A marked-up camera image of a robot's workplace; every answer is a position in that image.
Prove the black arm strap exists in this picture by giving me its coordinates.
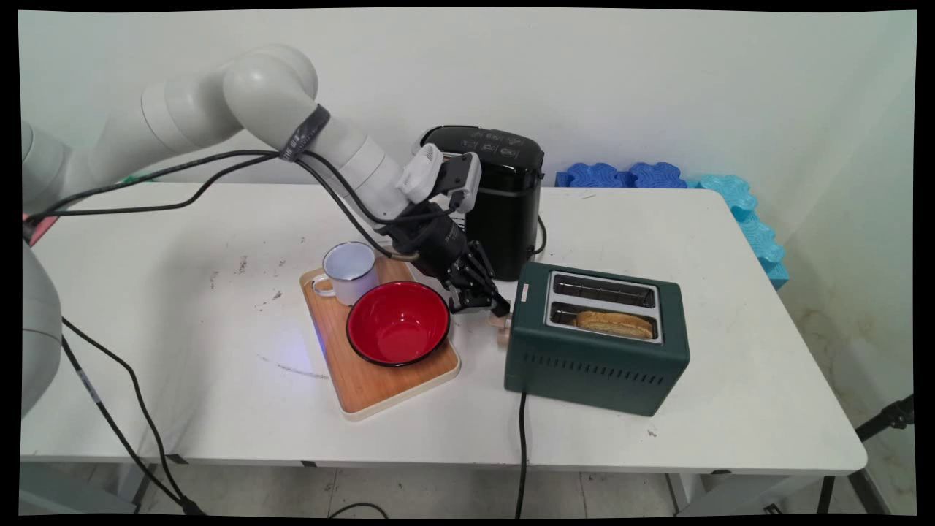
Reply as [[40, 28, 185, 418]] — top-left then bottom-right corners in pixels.
[[277, 104, 332, 162]]

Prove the black coffee machine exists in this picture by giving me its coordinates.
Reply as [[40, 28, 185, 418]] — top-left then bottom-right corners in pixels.
[[419, 125, 546, 283]]

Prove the white enamel mug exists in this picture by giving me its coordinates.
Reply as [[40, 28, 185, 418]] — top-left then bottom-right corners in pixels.
[[312, 241, 381, 307]]

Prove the light blue foam mat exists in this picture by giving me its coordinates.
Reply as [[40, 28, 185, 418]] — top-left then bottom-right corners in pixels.
[[687, 173, 790, 292]]

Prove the black looped floor cable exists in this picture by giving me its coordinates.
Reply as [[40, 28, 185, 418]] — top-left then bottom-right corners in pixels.
[[328, 502, 389, 520]]

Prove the wooden serving tray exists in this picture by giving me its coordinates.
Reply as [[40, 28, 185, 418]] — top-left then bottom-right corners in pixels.
[[299, 252, 462, 422]]

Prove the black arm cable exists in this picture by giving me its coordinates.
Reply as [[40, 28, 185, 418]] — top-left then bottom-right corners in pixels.
[[28, 149, 410, 227], [29, 155, 423, 262]]

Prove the dark blue foam mat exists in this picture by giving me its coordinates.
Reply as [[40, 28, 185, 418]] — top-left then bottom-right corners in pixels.
[[554, 161, 701, 190]]

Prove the black toaster power cable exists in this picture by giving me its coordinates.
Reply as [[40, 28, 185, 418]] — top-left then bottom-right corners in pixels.
[[515, 392, 530, 519]]

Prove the pink foam mat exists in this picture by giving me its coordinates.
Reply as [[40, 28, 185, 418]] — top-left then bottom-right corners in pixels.
[[22, 213, 59, 246]]

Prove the red enamel bowl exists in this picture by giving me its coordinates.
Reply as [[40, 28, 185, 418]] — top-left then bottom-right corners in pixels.
[[346, 280, 452, 368]]

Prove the toasted bread slice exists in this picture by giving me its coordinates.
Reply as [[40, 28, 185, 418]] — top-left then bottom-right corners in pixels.
[[571, 310, 655, 340]]

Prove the dark green toaster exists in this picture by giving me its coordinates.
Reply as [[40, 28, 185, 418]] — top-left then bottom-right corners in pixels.
[[489, 261, 691, 418]]

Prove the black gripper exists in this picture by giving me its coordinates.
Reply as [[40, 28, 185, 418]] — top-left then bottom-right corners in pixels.
[[379, 202, 513, 318]]

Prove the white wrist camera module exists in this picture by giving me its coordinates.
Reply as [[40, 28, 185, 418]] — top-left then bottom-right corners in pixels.
[[396, 142, 484, 215]]

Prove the black tripod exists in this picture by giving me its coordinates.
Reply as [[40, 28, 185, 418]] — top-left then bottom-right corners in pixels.
[[846, 394, 916, 516]]

